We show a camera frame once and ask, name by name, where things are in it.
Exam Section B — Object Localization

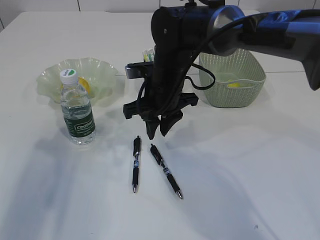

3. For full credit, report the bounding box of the yellow pear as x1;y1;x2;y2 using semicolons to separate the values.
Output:
60;77;92;99

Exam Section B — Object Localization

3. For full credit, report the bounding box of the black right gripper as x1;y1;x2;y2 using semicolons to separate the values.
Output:
123;92;199;140

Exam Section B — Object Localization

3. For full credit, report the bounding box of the pale green woven basket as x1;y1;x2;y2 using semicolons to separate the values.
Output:
199;49;266;108

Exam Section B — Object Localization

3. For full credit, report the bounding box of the pale green wavy plate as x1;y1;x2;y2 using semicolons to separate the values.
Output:
36;57;118;105

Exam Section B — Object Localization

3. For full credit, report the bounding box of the black blue right robot arm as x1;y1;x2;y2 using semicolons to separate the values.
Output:
123;0;320;139

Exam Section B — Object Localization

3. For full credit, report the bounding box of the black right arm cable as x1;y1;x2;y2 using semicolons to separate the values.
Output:
136;7;251;121

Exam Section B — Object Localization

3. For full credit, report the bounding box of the yellow utility knife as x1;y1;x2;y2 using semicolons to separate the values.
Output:
142;50;151;62

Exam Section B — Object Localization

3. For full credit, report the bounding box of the black pen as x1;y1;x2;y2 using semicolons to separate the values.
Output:
150;143;184;200
132;135;141;193

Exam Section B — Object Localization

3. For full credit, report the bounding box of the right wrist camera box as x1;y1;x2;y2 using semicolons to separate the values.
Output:
124;62;146;79

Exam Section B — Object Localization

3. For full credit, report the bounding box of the black square pen holder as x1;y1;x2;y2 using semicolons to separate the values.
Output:
143;60;154;81

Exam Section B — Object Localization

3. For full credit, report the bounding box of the green utility knife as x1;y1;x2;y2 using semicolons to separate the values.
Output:
147;48;155;62

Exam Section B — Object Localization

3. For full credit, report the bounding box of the clear water bottle green label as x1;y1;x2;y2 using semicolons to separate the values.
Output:
59;68;96;145

